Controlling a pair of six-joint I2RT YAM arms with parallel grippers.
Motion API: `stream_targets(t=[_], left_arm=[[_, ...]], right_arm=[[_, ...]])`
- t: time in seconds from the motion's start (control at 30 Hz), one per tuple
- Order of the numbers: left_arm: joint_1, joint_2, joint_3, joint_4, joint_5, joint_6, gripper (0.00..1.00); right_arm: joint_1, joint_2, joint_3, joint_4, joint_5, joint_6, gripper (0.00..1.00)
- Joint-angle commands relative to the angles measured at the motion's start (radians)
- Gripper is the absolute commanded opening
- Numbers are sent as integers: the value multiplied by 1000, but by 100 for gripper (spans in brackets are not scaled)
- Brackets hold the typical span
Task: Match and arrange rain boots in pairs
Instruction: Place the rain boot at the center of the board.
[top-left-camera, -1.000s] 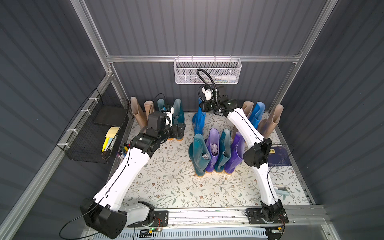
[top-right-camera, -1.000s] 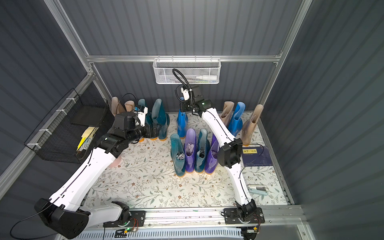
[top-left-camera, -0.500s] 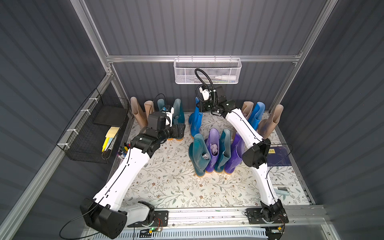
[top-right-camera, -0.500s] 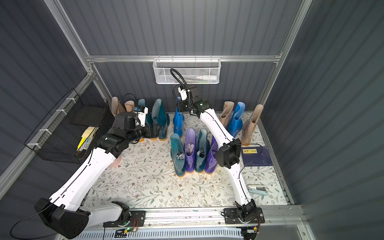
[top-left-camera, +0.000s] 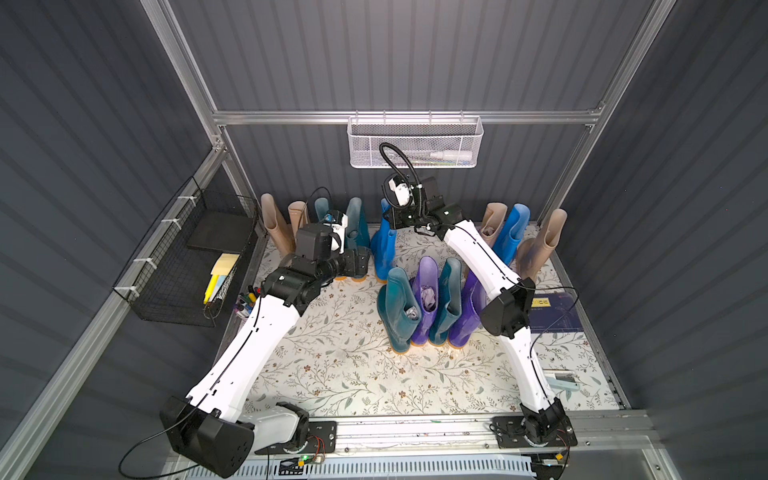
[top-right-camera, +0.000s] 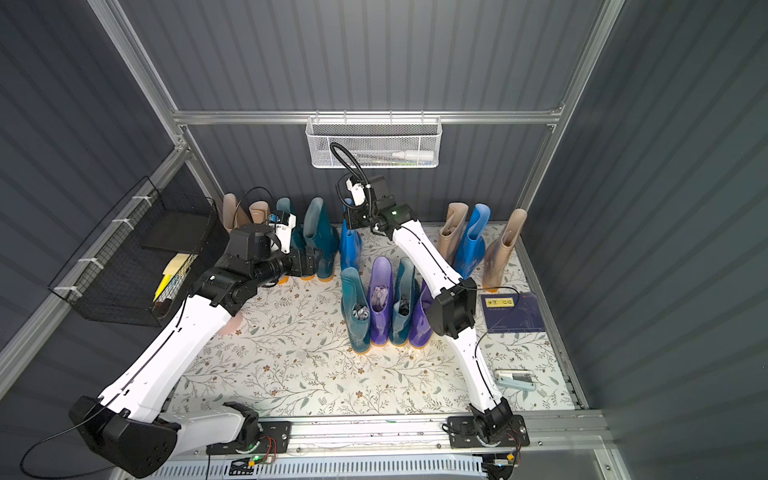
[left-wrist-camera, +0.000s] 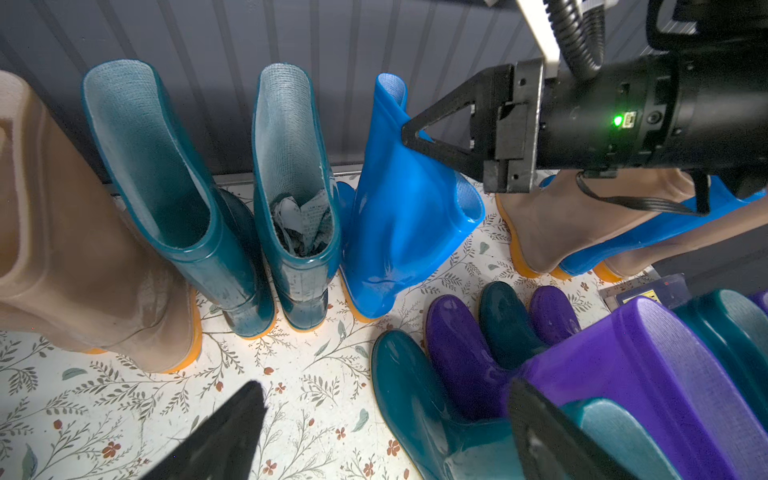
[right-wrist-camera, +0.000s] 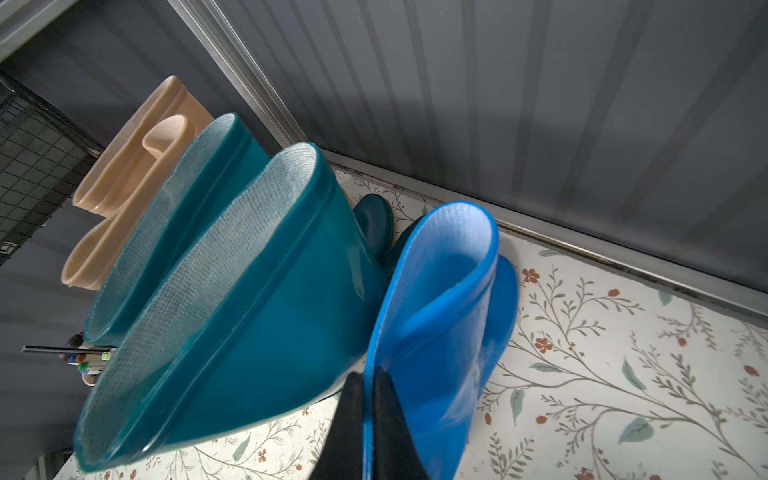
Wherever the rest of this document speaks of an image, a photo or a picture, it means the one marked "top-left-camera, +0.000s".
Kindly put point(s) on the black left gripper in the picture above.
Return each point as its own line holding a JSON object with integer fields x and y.
{"x": 358, "y": 262}

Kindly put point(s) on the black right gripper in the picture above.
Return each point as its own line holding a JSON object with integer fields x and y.
{"x": 397, "y": 212}

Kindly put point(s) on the dark teal boot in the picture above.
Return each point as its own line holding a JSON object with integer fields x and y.
{"x": 357, "y": 232}
{"x": 322, "y": 208}

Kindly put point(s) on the blue rain boot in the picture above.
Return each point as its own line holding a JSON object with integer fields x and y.
{"x": 512, "y": 233}
{"x": 383, "y": 244}

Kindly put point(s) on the purple boot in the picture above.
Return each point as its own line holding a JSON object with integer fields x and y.
{"x": 473, "y": 301}
{"x": 425, "y": 289}

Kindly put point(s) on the beige rain boot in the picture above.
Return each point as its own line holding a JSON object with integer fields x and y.
{"x": 276, "y": 225}
{"x": 533, "y": 253}
{"x": 298, "y": 214}
{"x": 492, "y": 222}

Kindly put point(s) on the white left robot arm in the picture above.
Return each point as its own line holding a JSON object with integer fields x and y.
{"x": 206, "y": 425}

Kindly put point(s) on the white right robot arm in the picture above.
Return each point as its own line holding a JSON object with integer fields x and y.
{"x": 507, "y": 314}

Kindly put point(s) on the teal front boot left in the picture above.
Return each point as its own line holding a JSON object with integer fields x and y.
{"x": 398, "y": 309}

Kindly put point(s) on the teal front boot right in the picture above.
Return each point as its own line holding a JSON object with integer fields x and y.
{"x": 449, "y": 306}

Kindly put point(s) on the floral floor mat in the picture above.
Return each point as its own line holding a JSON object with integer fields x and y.
{"x": 338, "y": 361}

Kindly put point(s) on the pink cup of markers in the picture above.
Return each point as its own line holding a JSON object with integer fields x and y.
{"x": 246, "y": 301}

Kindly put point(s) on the yellow notepad in basket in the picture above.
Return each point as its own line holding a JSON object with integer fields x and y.
{"x": 219, "y": 274}

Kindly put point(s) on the dark blue book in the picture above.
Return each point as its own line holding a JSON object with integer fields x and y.
{"x": 554, "y": 312}

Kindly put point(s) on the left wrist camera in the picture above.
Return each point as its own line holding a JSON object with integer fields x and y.
{"x": 338, "y": 221}

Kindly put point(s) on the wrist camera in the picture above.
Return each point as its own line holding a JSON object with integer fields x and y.
{"x": 398, "y": 192}
{"x": 338, "y": 221}

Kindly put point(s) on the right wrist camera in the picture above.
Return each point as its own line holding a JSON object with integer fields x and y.
{"x": 398, "y": 192}

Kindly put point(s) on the white wire mesh basket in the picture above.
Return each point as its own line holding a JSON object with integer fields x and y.
{"x": 416, "y": 136}

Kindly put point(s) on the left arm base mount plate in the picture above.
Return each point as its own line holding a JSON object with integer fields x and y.
{"x": 313, "y": 437}

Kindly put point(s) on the black wire wall basket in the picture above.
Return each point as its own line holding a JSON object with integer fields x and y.
{"x": 166, "y": 280}

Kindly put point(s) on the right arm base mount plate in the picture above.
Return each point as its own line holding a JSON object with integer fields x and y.
{"x": 517, "y": 431}

